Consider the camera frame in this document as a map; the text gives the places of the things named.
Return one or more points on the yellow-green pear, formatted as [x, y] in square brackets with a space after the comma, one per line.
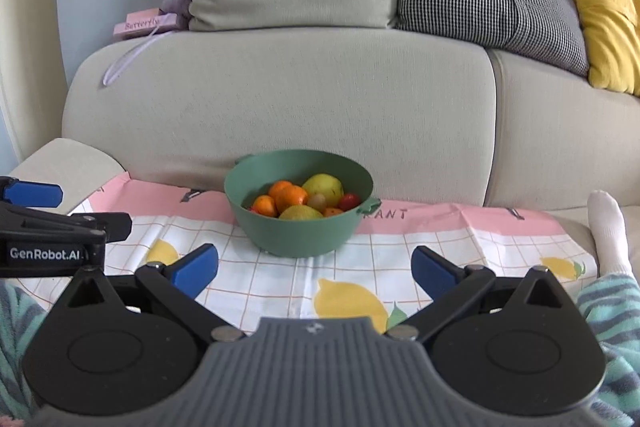
[300, 213]
[322, 187]

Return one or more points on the white sock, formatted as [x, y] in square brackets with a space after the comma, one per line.
[607, 232]

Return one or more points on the lemon print checked cloth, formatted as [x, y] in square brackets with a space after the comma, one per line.
[450, 247]

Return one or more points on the person's right striped pajama leg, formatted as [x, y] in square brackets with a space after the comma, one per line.
[617, 332]

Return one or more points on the small orange mandarin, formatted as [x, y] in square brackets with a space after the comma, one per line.
[332, 211]

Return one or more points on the lilac ribbon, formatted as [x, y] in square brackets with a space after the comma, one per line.
[125, 59]

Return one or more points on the pink lettered box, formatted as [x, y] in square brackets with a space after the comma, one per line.
[142, 24]

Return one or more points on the beige sofa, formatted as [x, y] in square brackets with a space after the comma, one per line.
[300, 97]

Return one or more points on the green colander bowl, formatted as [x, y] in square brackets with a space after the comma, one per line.
[295, 237]

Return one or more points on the grey plush toy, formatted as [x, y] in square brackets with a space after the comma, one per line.
[175, 2]

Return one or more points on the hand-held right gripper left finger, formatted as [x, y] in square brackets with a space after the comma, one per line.
[195, 269]

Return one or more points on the small brown round fruit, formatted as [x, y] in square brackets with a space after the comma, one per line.
[317, 201]

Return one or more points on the houndstooth pillow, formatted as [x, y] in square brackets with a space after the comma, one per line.
[475, 2]

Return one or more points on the yellow pillow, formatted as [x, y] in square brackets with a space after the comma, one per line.
[610, 17]

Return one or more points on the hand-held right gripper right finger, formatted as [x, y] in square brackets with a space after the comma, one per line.
[430, 267]

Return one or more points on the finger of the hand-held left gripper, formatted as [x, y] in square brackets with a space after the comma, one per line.
[110, 224]
[32, 194]

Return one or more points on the large orange mandarin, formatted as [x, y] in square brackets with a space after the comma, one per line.
[294, 198]

